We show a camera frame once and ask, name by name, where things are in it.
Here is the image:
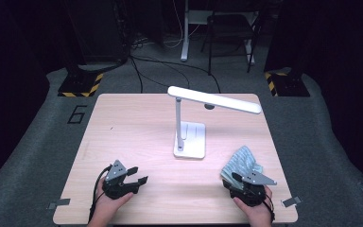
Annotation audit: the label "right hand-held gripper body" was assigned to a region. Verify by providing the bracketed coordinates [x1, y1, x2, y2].
[222, 171, 278, 208]

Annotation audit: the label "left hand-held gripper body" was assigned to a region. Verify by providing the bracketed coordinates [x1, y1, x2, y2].
[101, 159, 140, 201]

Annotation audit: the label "light blue fluffy cloth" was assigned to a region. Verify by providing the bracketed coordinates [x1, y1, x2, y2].
[219, 145, 265, 191]

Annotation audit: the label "white desk lamp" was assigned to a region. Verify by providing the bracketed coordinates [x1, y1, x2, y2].
[166, 85, 263, 160]

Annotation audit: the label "person's left hand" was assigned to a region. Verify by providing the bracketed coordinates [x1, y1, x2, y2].
[94, 178, 135, 221]

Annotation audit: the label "person's right hand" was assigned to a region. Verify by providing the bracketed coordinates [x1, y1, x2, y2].
[232, 184, 274, 221]

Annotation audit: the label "grey tape strip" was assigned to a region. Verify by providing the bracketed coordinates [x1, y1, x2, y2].
[281, 195, 303, 208]
[46, 198, 72, 210]

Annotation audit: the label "black stand base yellow stripes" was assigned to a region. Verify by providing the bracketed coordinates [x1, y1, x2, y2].
[57, 56, 105, 98]
[264, 71, 311, 97]

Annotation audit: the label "black cabinet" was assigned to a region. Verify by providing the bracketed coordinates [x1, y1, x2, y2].
[63, 0, 130, 64]

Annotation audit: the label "black chair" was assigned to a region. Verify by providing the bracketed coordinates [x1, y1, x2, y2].
[199, 10, 263, 77]

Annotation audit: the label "dark curtain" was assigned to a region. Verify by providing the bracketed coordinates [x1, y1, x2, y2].
[0, 0, 77, 197]
[263, 0, 363, 190]

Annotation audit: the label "left hand-held gripper cable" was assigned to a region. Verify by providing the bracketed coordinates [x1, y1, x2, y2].
[88, 164, 113, 223]

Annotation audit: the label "hand-held gripper cable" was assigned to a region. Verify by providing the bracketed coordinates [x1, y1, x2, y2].
[262, 191, 277, 223]
[88, 164, 113, 223]

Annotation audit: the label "right hand-held gripper cable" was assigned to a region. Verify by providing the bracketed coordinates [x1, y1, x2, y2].
[262, 191, 277, 223]

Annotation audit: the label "black floor cable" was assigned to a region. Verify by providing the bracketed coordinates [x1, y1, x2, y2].
[129, 56, 145, 95]
[131, 55, 222, 95]
[137, 58, 191, 95]

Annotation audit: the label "tangled cables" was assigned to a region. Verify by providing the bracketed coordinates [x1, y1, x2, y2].
[130, 35, 151, 50]

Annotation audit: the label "white desk frame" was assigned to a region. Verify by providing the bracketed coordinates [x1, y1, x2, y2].
[180, 0, 260, 66]

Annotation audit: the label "white cable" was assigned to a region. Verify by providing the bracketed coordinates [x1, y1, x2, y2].
[162, 0, 202, 49]

